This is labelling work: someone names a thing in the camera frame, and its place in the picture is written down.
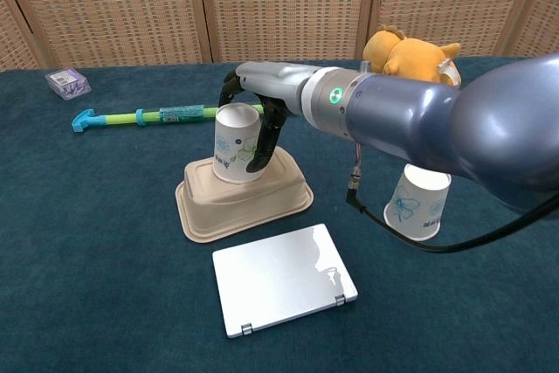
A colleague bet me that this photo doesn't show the paper cup blue flower print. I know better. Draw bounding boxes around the paper cup blue flower print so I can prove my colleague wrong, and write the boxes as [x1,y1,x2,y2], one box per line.
[383,162,452,242]

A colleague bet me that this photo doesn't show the yellow plush toy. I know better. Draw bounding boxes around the yellow plush toy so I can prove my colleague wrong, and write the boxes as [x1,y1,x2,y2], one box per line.
[363,24,463,86]

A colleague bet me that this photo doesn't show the clear plastic box purple contents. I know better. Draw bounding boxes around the clear plastic box purple contents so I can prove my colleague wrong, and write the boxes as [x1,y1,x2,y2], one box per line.
[45,67,93,101]

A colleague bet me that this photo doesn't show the beige pulp food container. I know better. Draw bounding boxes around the beige pulp food container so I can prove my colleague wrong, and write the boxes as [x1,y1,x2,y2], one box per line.
[175,145,315,245]

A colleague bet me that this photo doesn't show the dark blue felt table cover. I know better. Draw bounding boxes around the dark blue felt table cover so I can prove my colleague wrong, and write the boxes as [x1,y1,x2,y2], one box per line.
[0,54,559,373]

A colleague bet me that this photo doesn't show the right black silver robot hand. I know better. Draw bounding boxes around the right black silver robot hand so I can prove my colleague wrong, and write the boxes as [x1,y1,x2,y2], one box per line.
[217,61,318,174]

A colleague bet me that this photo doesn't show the black right hand cable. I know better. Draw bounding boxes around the black right hand cable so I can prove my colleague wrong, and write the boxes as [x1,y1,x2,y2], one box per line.
[344,145,559,254]

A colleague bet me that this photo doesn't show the green blue toy water pump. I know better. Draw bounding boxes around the green blue toy water pump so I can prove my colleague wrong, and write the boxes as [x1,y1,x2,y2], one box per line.
[72,101,219,135]

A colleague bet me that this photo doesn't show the white flat hinged case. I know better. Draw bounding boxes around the white flat hinged case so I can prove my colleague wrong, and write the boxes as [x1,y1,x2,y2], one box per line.
[211,223,359,340]

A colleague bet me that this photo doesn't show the woven bamboo folding screen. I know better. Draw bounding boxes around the woven bamboo folding screen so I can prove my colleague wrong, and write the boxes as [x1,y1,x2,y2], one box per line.
[0,0,559,72]

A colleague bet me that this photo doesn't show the paper cup green flower print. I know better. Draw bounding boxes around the paper cup green flower print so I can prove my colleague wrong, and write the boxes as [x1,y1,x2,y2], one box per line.
[211,102,262,184]

